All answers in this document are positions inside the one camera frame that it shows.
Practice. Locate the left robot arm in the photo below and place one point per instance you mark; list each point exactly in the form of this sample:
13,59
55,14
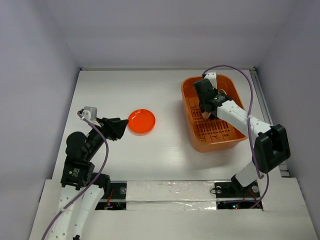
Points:
82,187

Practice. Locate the cream plate with black motif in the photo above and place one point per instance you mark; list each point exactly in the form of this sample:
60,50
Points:
206,115

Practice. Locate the white plate with red marks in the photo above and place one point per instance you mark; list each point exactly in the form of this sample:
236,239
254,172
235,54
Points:
221,91

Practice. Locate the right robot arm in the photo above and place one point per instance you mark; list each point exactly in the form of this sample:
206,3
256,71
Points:
269,144

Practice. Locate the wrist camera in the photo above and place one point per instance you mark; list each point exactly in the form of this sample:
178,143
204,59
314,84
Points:
89,113
212,77

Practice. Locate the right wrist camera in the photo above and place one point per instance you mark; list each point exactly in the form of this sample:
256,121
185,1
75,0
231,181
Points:
212,77

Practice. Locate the silver taped front bar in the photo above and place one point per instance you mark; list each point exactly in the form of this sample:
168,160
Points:
170,196

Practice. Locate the orange plastic dish rack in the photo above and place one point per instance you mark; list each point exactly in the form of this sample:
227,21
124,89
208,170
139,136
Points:
206,135

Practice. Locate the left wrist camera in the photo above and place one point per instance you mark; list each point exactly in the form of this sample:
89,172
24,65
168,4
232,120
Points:
89,113

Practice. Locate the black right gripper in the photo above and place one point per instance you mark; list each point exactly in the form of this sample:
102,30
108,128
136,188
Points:
206,107

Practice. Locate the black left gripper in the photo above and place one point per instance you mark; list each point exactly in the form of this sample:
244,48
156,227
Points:
113,127

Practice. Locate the aluminium side rail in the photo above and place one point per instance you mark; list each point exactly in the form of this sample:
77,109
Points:
283,169

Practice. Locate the orange plate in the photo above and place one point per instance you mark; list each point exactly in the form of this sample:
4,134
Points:
141,121

